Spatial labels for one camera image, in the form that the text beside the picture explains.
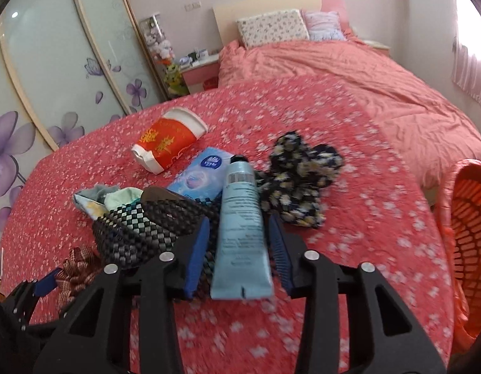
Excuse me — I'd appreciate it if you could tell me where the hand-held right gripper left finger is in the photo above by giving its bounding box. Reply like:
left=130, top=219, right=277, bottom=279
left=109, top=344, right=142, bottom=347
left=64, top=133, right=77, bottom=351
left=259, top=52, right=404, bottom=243
left=33, top=216, right=212, bottom=374

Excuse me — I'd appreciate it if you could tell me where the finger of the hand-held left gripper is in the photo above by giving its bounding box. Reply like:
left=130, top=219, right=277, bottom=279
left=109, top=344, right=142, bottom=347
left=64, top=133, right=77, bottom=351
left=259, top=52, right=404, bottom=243
left=2, top=271, right=60, bottom=330

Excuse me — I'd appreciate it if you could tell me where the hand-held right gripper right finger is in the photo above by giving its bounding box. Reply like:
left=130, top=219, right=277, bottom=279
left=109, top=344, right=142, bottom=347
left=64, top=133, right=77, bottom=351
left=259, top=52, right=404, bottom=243
left=268, top=212, right=448, bottom=374

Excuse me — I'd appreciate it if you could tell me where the light blue cream tube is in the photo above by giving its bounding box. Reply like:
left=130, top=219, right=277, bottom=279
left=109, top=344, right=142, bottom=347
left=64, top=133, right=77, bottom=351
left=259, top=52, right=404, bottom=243
left=210, top=155, right=274, bottom=300

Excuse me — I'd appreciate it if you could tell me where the brown hair clip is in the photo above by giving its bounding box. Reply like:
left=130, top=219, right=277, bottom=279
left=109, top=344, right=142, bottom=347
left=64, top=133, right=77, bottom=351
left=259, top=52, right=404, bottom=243
left=141, top=186, right=198, bottom=213

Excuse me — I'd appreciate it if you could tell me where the orange plastic basket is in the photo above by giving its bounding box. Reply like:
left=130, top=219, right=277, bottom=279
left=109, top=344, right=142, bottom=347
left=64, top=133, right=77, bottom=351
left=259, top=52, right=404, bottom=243
left=433, top=159, right=481, bottom=353

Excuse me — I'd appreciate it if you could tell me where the brown plaid ribbon bow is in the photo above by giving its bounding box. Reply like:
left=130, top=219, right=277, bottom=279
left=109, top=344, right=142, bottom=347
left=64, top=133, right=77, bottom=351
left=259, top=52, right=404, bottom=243
left=55, top=247, right=104, bottom=300

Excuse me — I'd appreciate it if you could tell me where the black woven pouch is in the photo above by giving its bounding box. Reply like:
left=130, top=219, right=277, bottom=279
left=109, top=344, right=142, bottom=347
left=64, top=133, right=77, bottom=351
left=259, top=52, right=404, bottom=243
left=92, top=199, right=221, bottom=293

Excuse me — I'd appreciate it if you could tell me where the dark floral scrunchie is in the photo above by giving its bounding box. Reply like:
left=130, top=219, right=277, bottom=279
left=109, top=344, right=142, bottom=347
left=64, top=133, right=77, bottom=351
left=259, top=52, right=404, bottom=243
left=256, top=132, right=344, bottom=228

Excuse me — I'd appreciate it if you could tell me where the blue tissue packet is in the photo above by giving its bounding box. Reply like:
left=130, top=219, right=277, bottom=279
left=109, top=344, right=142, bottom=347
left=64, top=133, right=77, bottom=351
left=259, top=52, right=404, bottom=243
left=166, top=147, right=230, bottom=203

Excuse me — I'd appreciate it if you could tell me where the pale blue patterned cloth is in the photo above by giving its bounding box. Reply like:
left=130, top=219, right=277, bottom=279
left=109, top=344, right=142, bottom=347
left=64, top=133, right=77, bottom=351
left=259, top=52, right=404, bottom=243
left=74, top=187, right=109, bottom=219

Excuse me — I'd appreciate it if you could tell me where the red paper cup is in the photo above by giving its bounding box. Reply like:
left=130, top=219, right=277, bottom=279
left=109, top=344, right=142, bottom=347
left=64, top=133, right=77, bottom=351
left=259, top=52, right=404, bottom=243
left=131, top=107, right=209, bottom=175

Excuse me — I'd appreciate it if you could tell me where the pink white nightstand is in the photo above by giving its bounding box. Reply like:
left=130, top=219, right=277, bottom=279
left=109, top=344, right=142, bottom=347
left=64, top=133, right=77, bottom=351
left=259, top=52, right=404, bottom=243
left=179, top=55, right=221, bottom=95
left=361, top=39, right=391, bottom=56

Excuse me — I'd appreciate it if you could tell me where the pink duvet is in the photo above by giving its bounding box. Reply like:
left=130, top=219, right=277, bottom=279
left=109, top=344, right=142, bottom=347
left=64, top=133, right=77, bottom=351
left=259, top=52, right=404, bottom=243
left=217, top=39, right=481, bottom=188

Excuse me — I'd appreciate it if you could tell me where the stack of plush toys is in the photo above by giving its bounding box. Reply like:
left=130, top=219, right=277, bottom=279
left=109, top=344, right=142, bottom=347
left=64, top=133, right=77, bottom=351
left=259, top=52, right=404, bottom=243
left=139, top=13, right=190, bottom=98

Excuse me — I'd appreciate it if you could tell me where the flower print sliding wardrobe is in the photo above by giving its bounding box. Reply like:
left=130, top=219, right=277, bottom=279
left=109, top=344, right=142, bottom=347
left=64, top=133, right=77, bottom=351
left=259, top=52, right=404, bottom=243
left=0, top=0, right=171, bottom=238

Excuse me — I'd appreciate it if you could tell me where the white floral pillow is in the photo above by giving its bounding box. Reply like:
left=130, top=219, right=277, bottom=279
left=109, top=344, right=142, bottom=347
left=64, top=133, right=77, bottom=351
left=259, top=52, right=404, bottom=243
left=236, top=10, right=310, bottom=49

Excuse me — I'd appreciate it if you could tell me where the pink striped pillow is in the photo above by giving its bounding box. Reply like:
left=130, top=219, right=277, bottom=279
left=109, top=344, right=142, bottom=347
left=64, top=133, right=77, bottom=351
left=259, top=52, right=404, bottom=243
left=303, top=11, right=346, bottom=41

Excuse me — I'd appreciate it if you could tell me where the beige bed headboard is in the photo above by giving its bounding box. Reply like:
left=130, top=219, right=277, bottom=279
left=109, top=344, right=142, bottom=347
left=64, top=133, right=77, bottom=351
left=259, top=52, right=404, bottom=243
left=212, top=0, right=350, bottom=47

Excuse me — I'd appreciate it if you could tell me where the pink curtain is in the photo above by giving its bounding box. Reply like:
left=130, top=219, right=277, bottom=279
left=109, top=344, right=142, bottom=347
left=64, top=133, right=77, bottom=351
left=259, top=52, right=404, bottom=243
left=451, top=0, right=481, bottom=112

